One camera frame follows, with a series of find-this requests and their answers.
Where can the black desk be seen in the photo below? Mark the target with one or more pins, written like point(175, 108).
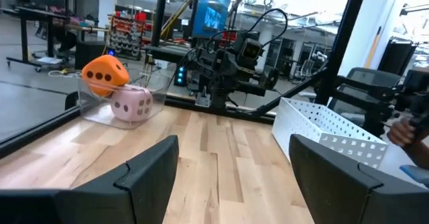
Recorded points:
point(33, 14)

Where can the white perforated basket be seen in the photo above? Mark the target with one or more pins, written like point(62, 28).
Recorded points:
point(318, 130)

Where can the person's hand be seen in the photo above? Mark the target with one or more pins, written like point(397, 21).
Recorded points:
point(400, 133)

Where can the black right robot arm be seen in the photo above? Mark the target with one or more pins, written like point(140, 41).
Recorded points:
point(218, 100)

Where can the shelf with red bins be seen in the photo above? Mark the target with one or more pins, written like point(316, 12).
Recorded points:
point(127, 33)

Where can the blue screen monitor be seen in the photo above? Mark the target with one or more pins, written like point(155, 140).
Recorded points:
point(211, 9)

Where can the clear plastic bin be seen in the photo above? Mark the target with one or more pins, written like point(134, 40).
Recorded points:
point(157, 90)

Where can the black monitor stand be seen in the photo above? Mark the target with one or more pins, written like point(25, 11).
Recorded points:
point(342, 33)

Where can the person's forearm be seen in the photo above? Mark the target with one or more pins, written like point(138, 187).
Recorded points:
point(419, 155)

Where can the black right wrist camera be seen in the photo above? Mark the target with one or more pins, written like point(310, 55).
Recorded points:
point(252, 49)

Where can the orange foam die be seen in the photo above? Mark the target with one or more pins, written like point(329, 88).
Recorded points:
point(104, 69)

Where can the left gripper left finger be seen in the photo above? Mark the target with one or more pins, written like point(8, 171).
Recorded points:
point(147, 183)

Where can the pink foam die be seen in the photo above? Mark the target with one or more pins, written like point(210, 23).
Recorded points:
point(132, 105)

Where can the black office chair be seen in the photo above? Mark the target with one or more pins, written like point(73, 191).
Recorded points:
point(368, 96)

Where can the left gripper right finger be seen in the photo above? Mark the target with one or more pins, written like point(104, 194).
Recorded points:
point(328, 183)

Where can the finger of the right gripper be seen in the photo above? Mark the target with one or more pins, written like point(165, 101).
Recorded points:
point(226, 63)
point(269, 79)

